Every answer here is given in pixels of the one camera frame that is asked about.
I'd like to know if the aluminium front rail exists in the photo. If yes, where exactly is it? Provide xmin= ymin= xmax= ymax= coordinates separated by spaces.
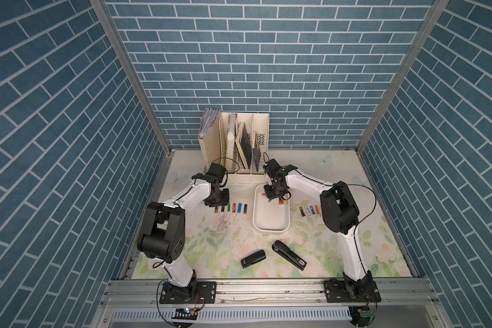
xmin=99 ymin=277 xmax=439 ymax=309

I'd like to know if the black framed tablet board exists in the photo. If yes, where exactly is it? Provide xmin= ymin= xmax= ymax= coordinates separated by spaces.
xmin=235 ymin=122 xmax=252 ymax=169

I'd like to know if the beige file organizer rack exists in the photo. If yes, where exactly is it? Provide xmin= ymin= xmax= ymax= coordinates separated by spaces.
xmin=198 ymin=110 xmax=269 ymax=185

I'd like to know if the white plastic storage tray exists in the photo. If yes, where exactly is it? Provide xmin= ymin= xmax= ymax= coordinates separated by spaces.
xmin=252 ymin=184 xmax=291 ymax=234

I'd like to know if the white ribbed cable duct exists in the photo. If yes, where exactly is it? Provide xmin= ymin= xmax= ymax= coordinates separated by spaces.
xmin=112 ymin=306 xmax=352 ymax=324

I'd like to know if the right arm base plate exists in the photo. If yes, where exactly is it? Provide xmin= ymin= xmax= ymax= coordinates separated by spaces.
xmin=323 ymin=278 xmax=381 ymax=303

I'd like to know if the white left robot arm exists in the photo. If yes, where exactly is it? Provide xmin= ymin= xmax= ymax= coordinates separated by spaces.
xmin=137 ymin=163 xmax=230 ymax=291

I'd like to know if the large black stapler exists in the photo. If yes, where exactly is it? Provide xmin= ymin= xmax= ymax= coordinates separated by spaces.
xmin=272 ymin=240 xmax=307 ymax=271

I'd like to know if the purple paper stack folder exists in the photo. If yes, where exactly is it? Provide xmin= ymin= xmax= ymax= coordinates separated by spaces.
xmin=198 ymin=107 xmax=220 ymax=139

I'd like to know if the dark small notebook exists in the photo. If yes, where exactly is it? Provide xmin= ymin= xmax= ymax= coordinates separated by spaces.
xmin=252 ymin=131 xmax=260 ymax=172

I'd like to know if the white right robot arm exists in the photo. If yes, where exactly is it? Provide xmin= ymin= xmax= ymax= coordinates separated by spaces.
xmin=263 ymin=159 xmax=373 ymax=290

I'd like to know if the small black stapler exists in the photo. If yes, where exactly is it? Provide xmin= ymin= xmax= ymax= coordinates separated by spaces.
xmin=241 ymin=250 xmax=266 ymax=269

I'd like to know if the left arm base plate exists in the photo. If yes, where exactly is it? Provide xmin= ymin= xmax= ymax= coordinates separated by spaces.
xmin=159 ymin=281 xmax=217 ymax=305

